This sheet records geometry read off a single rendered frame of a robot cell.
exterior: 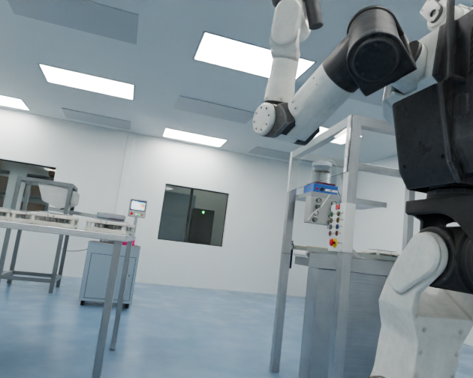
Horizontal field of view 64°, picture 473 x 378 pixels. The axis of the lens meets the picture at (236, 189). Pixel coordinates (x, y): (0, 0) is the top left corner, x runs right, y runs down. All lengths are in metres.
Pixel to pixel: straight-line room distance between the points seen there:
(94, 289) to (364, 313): 3.17
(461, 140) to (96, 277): 4.57
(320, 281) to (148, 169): 5.45
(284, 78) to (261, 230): 7.31
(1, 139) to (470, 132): 7.84
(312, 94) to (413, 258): 0.38
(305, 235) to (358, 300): 5.59
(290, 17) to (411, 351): 0.75
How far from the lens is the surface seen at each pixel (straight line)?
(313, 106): 0.82
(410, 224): 3.63
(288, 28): 0.96
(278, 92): 0.94
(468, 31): 0.82
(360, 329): 3.14
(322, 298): 2.96
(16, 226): 2.28
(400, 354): 0.88
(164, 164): 7.82
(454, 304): 0.93
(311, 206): 2.82
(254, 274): 8.16
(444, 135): 0.76
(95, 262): 4.95
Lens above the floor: 0.91
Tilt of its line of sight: 9 degrees up
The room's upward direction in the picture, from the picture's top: 7 degrees clockwise
